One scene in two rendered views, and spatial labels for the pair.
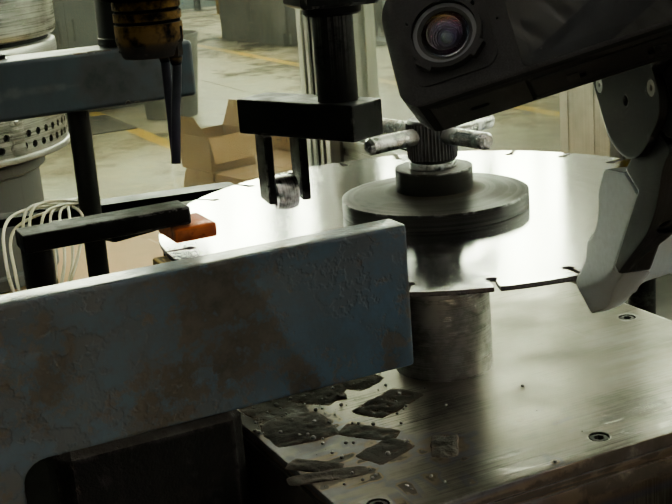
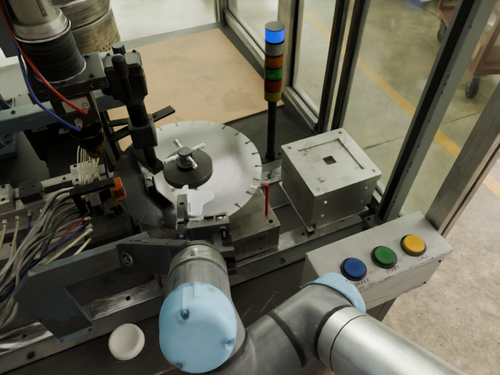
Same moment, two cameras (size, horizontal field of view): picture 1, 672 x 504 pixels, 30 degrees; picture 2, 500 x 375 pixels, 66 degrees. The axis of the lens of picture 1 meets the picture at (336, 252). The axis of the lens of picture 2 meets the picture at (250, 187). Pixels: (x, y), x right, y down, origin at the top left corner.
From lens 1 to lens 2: 52 cm
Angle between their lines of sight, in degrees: 34
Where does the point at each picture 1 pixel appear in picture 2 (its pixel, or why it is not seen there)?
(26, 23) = (97, 13)
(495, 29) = (138, 261)
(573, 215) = (218, 184)
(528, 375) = not seen: hidden behind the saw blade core
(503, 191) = (203, 170)
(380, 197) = (171, 167)
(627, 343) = not seen: hidden behind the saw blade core
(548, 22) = (148, 264)
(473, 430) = not seen: hidden behind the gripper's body
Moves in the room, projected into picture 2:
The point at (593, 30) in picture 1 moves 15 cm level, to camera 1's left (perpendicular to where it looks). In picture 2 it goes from (156, 269) to (53, 265)
